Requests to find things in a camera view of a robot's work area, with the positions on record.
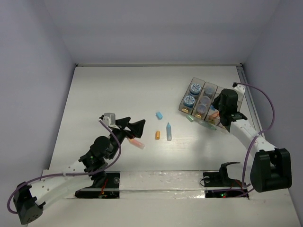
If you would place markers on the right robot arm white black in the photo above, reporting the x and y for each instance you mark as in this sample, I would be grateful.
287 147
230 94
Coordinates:
271 168

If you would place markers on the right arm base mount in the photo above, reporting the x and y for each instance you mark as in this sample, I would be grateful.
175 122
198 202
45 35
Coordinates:
218 184

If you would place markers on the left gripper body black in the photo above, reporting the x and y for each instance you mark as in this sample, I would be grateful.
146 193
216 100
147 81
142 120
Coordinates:
125 128

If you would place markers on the clear jar of clips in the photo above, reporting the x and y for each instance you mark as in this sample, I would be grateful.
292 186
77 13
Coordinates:
201 108
205 100
209 90

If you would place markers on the orange marker pen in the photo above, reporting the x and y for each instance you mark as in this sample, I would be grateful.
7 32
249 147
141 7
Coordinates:
137 143

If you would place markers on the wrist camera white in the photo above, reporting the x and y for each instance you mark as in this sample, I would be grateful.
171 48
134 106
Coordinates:
109 119
239 88

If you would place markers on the blue marker pen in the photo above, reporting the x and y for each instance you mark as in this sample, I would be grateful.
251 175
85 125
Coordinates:
169 132

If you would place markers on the blue lid round jar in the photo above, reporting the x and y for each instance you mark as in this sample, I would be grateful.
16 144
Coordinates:
195 89
189 101

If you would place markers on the small light blue cap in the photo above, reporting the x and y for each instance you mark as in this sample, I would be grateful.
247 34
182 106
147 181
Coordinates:
159 115

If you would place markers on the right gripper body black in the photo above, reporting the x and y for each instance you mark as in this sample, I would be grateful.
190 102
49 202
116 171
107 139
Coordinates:
217 105

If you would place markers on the clear four-compartment organizer tray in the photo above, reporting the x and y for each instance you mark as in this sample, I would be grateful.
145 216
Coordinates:
205 117

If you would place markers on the small orange cap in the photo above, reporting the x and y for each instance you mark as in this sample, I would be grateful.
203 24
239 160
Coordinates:
157 135

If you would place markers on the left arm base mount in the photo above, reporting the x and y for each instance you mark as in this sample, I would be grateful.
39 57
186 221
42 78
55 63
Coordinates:
107 189

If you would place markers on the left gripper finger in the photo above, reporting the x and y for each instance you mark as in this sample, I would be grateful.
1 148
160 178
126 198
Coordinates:
136 128
122 124

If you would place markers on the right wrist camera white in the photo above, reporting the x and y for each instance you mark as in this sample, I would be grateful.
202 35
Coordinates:
239 88

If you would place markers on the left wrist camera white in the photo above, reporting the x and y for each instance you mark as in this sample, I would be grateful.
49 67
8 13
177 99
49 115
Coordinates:
109 119

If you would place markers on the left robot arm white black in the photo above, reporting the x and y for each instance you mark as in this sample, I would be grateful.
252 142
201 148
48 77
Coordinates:
31 198

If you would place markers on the small green cap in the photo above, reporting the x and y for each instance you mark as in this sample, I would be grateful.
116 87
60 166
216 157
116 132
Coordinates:
190 118

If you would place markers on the green marker pen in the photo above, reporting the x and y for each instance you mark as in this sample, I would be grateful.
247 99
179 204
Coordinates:
207 125

